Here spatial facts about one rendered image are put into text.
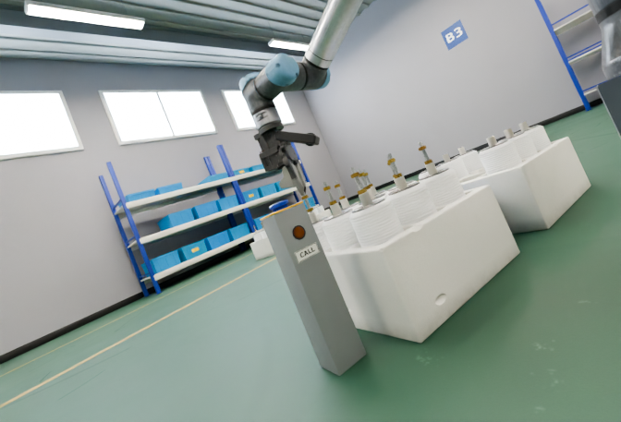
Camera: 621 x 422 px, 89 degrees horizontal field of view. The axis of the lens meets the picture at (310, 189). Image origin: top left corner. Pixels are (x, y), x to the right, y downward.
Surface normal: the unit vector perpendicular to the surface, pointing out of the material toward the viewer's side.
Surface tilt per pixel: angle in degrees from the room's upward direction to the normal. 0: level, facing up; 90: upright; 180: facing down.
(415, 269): 90
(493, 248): 90
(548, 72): 90
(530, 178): 90
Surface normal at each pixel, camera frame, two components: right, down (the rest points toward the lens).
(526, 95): -0.65, 0.23
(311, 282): 0.47, -0.24
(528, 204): -0.78, 0.30
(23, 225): 0.66, -0.31
